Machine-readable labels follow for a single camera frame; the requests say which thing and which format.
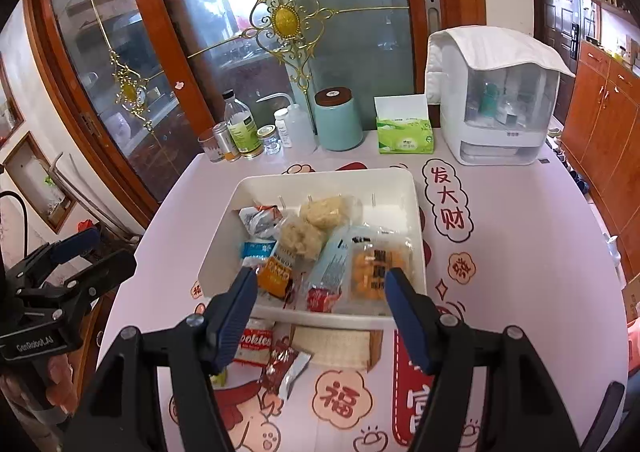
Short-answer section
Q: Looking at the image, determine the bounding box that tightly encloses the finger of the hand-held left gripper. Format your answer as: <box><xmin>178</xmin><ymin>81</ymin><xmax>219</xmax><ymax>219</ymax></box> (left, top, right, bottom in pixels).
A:
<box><xmin>47</xmin><ymin>227</ymin><xmax>101</xmax><ymax>263</ymax></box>
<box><xmin>65</xmin><ymin>252</ymin><xmax>138</xmax><ymax>305</ymax></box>

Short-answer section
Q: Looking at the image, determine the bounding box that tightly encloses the yellow cracker packet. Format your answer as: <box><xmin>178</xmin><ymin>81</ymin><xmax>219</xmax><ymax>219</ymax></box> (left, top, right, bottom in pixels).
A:
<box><xmin>340</xmin><ymin>237</ymin><xmax>413</xmax><ymax>315</ymax></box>

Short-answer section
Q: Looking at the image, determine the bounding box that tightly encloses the wooden cabinet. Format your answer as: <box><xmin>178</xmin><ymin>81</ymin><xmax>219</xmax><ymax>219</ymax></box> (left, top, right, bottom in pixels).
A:
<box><xmin>562</xmin><ymin>39</ymin><xmax>640</xmax><ymax>243</ymax></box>

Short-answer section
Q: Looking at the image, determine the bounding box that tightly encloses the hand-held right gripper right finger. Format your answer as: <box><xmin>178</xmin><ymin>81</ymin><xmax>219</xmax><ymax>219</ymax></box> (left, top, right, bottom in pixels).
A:
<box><xmin>384</xmin><ymin>267</ymin><xmax>581</xmax><ymax>452</ymax></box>

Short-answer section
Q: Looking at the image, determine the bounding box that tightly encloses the dark wooden door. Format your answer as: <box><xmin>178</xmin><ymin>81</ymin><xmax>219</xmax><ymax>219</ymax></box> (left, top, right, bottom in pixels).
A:
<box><xmin>530</xmin><ymin>0</ymin><xmax>583</xmax><ymax>123</ymax></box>

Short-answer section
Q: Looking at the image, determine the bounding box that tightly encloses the small glass jar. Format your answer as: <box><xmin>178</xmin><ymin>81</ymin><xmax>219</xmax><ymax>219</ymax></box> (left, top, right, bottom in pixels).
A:
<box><xmin>257</xmin><ymin>126</ymin><xmax>282</xmax><ymax>155</ymax></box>

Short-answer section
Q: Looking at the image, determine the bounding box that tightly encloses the glass bottle green label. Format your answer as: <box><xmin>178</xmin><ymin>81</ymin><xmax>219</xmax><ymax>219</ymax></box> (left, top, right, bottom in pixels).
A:
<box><xmin>222</xmin><ymin>89</ymin><xmax>263</xmax><ymax>160</ymax></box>

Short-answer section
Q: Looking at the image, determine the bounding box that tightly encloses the wooden box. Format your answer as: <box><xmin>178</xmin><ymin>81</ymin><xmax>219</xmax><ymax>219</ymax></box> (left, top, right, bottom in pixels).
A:
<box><xmin>290</xmin><ymin>324</ymin><xmax>385</xmax><ymax>373</ymax></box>

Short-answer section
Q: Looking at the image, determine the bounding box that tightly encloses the brown snack packet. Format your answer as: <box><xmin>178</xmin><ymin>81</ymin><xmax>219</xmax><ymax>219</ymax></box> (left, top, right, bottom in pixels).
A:
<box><xmin>259</xmin><ymin>339</ymin><xmax>313</xmax><ymax>400</ymax></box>

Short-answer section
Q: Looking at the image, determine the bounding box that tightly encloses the wooden framed wall niche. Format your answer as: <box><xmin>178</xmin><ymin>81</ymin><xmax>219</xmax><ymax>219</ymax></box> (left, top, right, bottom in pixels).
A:
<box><xmin>2</xmin><ymin>132</ymin><xmax>78</xmax><ymax>233</ymax></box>

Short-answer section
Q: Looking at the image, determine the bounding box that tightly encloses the person's left hand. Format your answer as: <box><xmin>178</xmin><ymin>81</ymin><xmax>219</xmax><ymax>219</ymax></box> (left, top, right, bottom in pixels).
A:
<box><xmin>0</xmin><ymin>357</ymin><xmax>80</xmax><ymax>428</ymax></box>

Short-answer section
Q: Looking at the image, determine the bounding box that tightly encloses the white red triangular snack packet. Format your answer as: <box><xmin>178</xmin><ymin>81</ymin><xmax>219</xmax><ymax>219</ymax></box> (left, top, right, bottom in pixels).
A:
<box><xmin>237</xmin><ymin>204</ymin><xmax>288</xmax><ymax>240</ymax></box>

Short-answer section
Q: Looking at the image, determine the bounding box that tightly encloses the green tissue box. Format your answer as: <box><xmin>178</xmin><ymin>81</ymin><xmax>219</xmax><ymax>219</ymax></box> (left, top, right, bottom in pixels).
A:
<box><xmin>374</xmin><ymin>94</ymin><xmax>435</xmax><ymax>155</ymax></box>

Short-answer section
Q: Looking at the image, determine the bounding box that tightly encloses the plastic squeeze wash bottle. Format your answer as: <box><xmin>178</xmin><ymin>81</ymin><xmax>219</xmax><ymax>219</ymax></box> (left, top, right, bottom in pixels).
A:
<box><xmin>256</xmin><ymin>92</ymin><xmax>317</xmax><ymax>155</ymax></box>

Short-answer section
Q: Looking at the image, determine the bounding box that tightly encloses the small blue snack packet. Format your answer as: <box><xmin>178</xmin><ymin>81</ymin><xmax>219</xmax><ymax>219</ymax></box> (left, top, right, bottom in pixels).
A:
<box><xmin>241</xmin><ymin>238</ymin><xmax>278</xmax><ymax>269</ymax></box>

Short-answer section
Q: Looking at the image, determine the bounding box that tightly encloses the glass cup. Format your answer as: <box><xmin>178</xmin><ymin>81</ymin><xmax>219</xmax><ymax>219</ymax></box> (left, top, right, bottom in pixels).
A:
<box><xmin>198</xmin><ymin>129</ymin><xmax>226</xmax><ymax>163</ymax></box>

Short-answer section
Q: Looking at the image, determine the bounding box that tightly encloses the teal canister brown lid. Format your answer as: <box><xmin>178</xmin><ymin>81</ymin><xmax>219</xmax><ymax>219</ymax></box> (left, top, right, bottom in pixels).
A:
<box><xmin>314</xmin><ymin>88</ymin><xmax>365</xmax><ymax>153</ymax></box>

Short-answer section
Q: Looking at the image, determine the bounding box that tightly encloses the metal-lidded jar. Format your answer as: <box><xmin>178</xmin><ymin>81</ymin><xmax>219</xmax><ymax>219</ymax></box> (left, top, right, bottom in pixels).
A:
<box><xmin>212</xmin><ymin>122</ymin><xmax>242</xmax><ymax>161</ymax></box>

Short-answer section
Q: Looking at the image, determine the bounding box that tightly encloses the red round cake packet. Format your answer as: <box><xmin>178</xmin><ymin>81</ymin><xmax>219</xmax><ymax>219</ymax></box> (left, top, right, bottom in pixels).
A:
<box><xmin>306</xmin><ymin>286</ymin><xmax>343</xmax><ymax>315</ymax></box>

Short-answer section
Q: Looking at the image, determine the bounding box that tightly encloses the large light blue snack packet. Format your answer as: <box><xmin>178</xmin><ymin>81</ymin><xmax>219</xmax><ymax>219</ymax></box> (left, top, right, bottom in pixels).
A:
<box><xmin>302</xmin><ymin>227</ymin><xmax>351</xmax><ymax>303</ymax></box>

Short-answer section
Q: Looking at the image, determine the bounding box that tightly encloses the clear bag of pale pastries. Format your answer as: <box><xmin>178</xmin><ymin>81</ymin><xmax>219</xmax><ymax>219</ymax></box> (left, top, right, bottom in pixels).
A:
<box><xmin>299</xmin><ymin>194</ymin><xmax>363</xmax><ymax>233</ymax></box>
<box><xmin>277</xmin><ymin>219</ymin><xmax>328</xmax><ymax>263</ymax></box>

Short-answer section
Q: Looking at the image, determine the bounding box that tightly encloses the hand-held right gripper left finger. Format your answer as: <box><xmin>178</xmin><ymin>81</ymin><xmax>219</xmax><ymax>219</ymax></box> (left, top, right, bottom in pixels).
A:
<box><xmin>65</xmin><ymin>266</ymin><xmax>259</xmax><ymax>452</ymax></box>

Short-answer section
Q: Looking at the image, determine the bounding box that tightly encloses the cardboard box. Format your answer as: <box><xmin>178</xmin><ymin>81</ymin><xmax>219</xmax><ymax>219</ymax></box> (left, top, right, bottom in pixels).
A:
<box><xmin>620</xmin><ymin>272</ymin><xmax>640</xmax><ymax>327</ymax></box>

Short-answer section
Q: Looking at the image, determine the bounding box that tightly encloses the clear red packet dark snack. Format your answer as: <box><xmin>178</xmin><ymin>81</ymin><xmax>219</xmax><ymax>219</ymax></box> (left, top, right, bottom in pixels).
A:
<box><xmin>285</xmin><ymin>272</ymin><xmax>308</xmax><ymax>310</ymax></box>

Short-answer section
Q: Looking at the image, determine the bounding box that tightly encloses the white desktop organiser cabinet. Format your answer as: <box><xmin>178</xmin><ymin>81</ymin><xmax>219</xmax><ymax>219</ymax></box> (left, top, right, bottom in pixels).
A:
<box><xmin>425</xmin><ymin>28</ymin><xmax>576</xmax><ymax>167</ymax></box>

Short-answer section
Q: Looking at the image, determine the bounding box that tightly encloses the orange snack packet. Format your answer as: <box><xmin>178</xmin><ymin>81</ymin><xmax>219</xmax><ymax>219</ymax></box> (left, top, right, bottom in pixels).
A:
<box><xmin>257</xmin><ymin>254</ymin><xmax>296</xmax><ymax>295</ymax></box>

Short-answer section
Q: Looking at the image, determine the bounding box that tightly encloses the glass door gold ornament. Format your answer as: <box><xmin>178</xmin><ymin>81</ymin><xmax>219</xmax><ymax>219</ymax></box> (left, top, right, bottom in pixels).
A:
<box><xmin>25</xmin><ymin>0</ymin><xmax>221</xmax><ymax>227</ymax></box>
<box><xmin>145</xmin><ymin>0</ymin><xmax>486</xmax><ymax>143</ymax></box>

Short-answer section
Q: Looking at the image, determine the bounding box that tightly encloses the black cable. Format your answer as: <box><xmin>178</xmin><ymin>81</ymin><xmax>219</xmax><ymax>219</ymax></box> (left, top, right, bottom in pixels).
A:
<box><xmin>0</xmin><ymin>189</ymin><xmax>31</xmax><ymax>257</ymax></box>

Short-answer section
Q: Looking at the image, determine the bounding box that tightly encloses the red white cookie packet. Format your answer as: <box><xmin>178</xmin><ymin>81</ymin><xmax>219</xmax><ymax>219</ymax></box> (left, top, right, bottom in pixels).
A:
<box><xmin>234</xmin><ymin>319</ymin><xmax>276</xmax><ymax>367</ymax></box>

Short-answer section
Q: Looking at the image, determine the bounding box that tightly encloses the white pill bottle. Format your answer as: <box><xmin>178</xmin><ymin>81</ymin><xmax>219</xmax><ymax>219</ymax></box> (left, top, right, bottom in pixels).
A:
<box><xmin>274</xmin><ymin>109</ymin><xmax>293</xmax><ymax>149</ymax></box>

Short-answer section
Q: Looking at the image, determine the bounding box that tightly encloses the white plastic storage bin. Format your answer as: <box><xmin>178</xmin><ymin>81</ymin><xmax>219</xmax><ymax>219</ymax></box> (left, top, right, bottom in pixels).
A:
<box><xmin>196</xmin><ymin>168</ymin><xmax>427</xmax><ymax>331</ymax></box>

